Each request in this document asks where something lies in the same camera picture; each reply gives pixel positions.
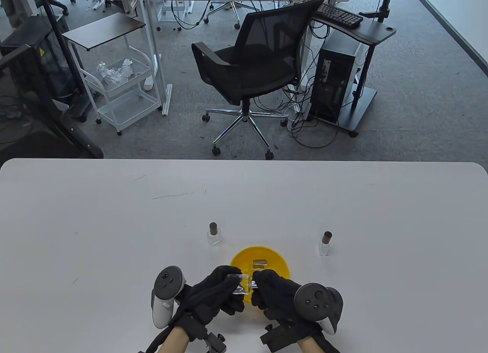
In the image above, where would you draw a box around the black and white controller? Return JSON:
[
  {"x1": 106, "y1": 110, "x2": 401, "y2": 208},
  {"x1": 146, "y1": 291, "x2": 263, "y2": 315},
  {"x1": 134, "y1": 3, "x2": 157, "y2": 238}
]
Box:
[
  {"x1": 152, "y1": 266, "x2": 187, "y2": 329},
  {"x1": 294, "y1": 283, "x2": 344, "y2": 335}
]

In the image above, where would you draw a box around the white rolling cart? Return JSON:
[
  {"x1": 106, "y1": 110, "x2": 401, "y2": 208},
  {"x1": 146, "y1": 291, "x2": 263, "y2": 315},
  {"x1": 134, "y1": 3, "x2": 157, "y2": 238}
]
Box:
[{"x1": 78, "y1": 46, "x2": 164, "y2": 136}]

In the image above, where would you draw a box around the person's left hand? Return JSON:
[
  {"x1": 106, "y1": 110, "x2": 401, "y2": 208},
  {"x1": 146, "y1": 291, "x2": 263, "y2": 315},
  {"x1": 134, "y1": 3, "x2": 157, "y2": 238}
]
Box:
[{"x1": 173, "y1": 265, "x2": 244, "y2": 331}]

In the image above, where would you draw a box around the black computer tower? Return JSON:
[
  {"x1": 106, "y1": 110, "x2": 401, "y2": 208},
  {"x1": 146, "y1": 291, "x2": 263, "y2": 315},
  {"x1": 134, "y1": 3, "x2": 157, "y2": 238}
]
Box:
[{"x1": 310, "y1": 30, "x2": 362, "y2": 125}]

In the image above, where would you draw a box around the person's right forearm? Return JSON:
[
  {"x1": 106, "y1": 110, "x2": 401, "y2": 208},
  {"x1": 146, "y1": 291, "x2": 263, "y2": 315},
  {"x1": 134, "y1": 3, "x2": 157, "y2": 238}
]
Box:
[{"x1": 297, "y1": 336, "x2": 323, "y2": 353}]

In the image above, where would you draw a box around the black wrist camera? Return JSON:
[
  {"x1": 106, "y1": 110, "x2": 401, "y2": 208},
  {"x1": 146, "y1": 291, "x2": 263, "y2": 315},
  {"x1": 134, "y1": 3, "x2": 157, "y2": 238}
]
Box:
[
  {"x1": 260, "y1": 324, "x2": 302, "y2": 353},
  {"x1": 198, "y1": 330, "x2": 226, "y2": 353}
]

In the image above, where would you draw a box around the person's right hand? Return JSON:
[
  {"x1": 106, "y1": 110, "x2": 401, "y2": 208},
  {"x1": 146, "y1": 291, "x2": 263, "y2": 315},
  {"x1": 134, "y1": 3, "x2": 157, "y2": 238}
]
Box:
[{"x1": 250, "y1": 270, "x2": 324, "y2": 338}]

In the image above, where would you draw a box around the black mesh office chair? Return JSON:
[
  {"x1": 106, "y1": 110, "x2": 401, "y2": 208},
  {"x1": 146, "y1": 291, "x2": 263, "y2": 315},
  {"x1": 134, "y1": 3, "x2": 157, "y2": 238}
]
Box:
[{"x1": 191, "y1": 0, "x2": 327, "y2": 160}]

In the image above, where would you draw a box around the tangle of black cables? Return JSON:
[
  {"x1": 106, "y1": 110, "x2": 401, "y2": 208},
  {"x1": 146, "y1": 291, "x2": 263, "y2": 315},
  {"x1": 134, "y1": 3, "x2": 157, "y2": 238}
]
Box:
[{"x1": 280, "y1": 73, "x2": 340, "y2": 149}]

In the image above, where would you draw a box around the office chair with white base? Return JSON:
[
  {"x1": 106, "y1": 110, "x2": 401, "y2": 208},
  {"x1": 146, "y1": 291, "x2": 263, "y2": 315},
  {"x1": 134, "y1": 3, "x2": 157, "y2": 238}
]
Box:
[{"x1": 203, "y1": 0, "x2": 241, "y2": 29}]

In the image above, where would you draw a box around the black keyboard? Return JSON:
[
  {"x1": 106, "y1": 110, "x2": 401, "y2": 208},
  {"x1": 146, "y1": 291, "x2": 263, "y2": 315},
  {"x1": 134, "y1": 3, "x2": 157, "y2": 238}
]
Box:
[{"x1": 315, "y1": 2, "x2": 364, "y2": 29}]

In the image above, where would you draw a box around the yellow bowl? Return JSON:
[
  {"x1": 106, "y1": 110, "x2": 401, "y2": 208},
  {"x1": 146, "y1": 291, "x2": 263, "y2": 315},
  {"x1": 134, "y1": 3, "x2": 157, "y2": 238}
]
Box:
[{"x1": 230, "y1": 247, "x2": 290, "y2": 306}]

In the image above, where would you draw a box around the aluminium profile bar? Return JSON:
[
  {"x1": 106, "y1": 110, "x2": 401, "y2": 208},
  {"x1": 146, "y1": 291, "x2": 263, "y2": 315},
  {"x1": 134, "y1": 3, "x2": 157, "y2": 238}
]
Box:
[{"x1": 162, "y1": 83, "x2": 173, "y2": 116}]

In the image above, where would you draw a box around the person's left forearm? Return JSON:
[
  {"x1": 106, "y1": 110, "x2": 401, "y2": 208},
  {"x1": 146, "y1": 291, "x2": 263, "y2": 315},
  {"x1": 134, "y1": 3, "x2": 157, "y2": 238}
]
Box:
[{"x1": 157, "y1": 327, "x2": 190, "y2": 353}]

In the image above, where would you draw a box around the black machine enclosure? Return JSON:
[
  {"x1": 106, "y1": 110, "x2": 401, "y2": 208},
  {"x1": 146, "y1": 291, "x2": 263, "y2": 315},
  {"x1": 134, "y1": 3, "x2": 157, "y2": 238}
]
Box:
[{"x1": 0, "y1": 23, "x2": 104, "y2": 160}]

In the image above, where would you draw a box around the black stand pole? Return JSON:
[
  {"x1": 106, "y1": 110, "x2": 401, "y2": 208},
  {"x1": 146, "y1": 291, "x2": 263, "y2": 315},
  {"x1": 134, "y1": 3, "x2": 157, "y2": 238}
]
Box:
[{"x1": 34, "y1": 0, "x2": 89, "y2": 122}]

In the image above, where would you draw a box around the dark brown side table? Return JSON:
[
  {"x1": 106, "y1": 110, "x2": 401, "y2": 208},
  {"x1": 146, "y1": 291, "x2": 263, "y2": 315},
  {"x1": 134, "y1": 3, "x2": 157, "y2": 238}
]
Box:
[{"x1": 62, "y1": 13, "x2": 147, "y2": 52}]

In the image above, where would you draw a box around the black computer cart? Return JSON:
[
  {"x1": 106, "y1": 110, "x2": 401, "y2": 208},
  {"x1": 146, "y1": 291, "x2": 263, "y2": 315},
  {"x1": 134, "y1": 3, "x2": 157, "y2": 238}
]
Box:
[{"x1": 305, "y1": 13, "x2": 397, "y2": 137}]

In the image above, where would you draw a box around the black swivel chair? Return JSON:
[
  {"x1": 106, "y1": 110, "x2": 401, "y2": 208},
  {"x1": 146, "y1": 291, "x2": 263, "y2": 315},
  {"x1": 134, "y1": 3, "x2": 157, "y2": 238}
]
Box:
[{"x1": 34, "y1": 0, "x2": 70, "y2": 17}]

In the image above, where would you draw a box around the crumpled clear plastic wrap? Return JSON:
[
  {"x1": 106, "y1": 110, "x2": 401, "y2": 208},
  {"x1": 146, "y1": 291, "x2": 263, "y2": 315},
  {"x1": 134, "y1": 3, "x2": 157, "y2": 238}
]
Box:
[{"x1": 97, "y1": 58, "x2": 135, "y2": 83}]

